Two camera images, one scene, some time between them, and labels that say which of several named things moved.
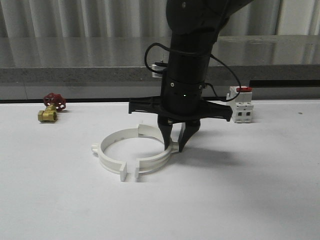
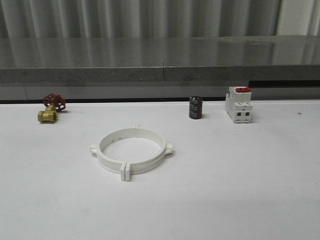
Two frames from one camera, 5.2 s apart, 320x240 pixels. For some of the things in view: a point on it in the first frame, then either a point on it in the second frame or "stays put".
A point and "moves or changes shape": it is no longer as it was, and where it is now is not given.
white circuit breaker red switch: (242, 106) stays put
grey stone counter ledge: (129, 59) stays put
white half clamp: (108, 164) stays put
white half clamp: (149, 164) moves or changes shape
